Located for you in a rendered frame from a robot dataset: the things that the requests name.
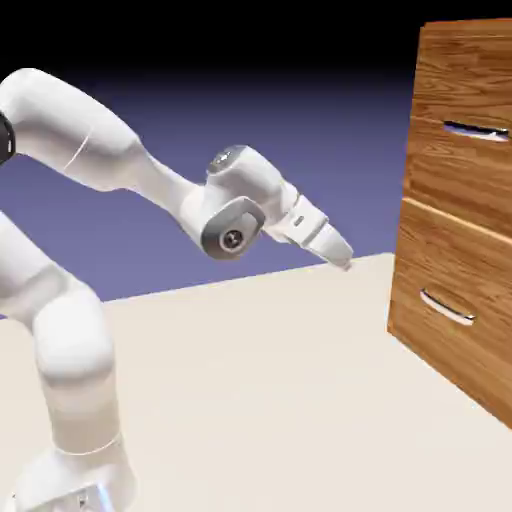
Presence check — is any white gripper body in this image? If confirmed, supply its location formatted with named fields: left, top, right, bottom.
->
left=305, top=222, right=355, bottom=267

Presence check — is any light wood cabinet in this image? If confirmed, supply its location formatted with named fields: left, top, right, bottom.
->
left=386, top=17, right=512, bottom=430

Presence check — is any curved silver drawer handle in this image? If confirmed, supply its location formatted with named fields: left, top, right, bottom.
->
left=419, top=288, right=476, bottom=327

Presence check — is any wood drawer front with curved handle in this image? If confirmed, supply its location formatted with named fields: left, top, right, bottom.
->
left=386, top=197, right=512, bottom=430

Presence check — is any wood drawer front with straight handle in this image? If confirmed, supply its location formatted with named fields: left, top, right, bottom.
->
left=402, top=114, right=512, bottom=240

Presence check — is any straight silver drawer handle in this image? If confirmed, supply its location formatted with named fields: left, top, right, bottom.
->
left=442, top=120, right=511, bottom=144

